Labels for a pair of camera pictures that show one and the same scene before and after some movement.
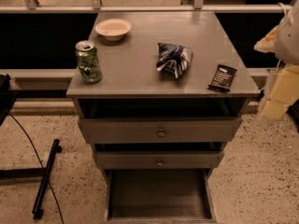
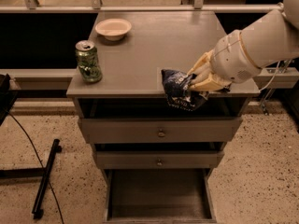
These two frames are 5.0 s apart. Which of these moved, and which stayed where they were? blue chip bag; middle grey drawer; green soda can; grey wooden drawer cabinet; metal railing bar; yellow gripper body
Moved: yellow gripper body; blue chip bag
Stayed: green soda can; middle grey drawer; metal railing bar; grey wooden drawer cabinet
